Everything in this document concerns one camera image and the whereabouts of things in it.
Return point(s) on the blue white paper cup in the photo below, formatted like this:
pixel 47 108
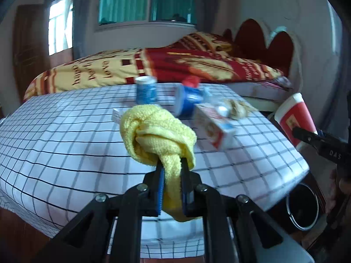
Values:
pixel 146 91

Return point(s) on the red heart-shaped headboard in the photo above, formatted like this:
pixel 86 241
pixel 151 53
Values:
pixel 250 43

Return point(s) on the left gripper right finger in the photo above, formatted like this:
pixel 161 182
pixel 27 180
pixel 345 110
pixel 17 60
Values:
pixel 189 182

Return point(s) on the brown wooden wardrobe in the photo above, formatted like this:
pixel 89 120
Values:
pixel 30 46

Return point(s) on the person's right hand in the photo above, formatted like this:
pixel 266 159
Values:
pixel 337 184

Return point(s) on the yellow knotted cloth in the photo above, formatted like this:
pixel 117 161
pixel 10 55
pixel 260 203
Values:
pixel 151 134

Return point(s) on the red yellow patterned blanket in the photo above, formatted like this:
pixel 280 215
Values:
pixel 207 56

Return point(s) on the red white food carton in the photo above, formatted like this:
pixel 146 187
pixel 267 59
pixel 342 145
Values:
pixel 218 130

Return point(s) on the window with green curtain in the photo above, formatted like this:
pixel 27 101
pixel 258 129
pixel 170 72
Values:
pixel 123 12

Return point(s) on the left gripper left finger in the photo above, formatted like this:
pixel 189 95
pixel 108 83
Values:
pixel 155 181

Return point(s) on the red plastic bag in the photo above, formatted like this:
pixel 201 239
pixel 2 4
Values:
pixel 191 81

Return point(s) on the crumpled beige paper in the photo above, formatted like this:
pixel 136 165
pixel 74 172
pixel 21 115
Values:
pixel 239 109

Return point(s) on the white green snack wrapper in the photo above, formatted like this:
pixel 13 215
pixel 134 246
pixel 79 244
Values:
pixel 119 115

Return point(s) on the bed with white frame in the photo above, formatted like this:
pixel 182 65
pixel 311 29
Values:
pixel 272 90

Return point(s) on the red paper cup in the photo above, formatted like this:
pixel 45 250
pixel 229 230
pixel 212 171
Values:
pixel 292 113

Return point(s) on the black round trash bin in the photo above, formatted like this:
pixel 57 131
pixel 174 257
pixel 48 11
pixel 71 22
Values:
pixel 301 208

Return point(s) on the dark blue paper cup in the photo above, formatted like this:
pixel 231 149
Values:
pixel 185 100

